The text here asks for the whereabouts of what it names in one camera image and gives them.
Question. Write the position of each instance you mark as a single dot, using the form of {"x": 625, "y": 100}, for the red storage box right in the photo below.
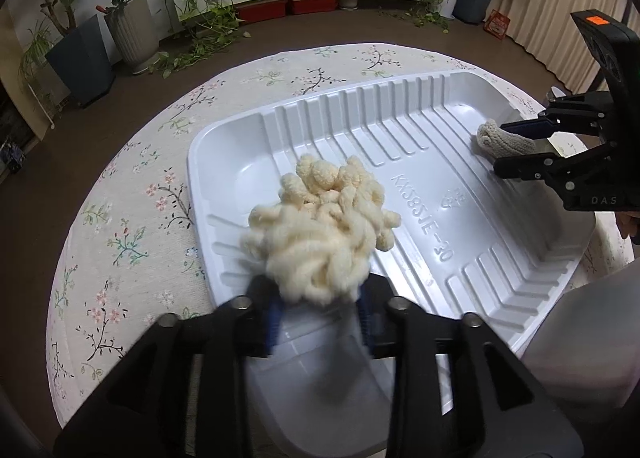
{"x": 300, "y": 7}

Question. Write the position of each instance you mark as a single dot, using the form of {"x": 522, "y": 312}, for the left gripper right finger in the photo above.
{"x": 389, "y": 323}

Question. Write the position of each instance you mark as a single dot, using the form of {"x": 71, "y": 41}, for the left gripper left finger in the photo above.
{"x": 255, "y": 318}

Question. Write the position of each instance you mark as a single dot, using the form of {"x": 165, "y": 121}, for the red box by curtain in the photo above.
{"x": 497, "y": 24}

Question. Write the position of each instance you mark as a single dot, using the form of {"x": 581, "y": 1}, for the floral tablecloth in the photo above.
{"x": 132, "y": 253}

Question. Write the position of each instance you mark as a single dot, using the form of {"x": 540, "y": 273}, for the person's right hand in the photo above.
{"x": 627, "y": 224}

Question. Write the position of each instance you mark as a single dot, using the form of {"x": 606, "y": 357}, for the white ribbed planter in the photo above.
{"x": 133, "y": 31}

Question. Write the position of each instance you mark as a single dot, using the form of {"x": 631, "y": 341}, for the red storage box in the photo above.
{"x": 261, "y": 10}
{"x": 300, "y": 7}

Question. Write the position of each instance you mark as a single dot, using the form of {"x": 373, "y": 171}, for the translucent plastic storage box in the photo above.
{"x": 586, "y": 352}

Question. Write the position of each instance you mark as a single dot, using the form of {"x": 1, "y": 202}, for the dark blue planter tree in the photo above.
{"x": 79, "y": 58}

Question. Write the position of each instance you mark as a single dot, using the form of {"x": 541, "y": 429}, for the trailing green pothos plant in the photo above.
{"x": 210, "y": 25}

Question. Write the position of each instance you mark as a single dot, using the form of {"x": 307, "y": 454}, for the white plastic tray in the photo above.
{"x": 467, "y": 242}

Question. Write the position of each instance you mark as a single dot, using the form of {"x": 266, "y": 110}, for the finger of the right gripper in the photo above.
{"x": 534, "y": 129}
{"x": 543, "y": 166}

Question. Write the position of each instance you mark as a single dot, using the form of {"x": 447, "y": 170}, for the cream chenille mop pad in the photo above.
{"x": 317, "y": 241}

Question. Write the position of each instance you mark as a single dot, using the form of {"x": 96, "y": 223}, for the red storage box left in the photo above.
{"x": 261, "y": 10}

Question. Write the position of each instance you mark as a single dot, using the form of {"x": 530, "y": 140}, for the beige knitted pouch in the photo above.
{"x": 498, "y": 143}

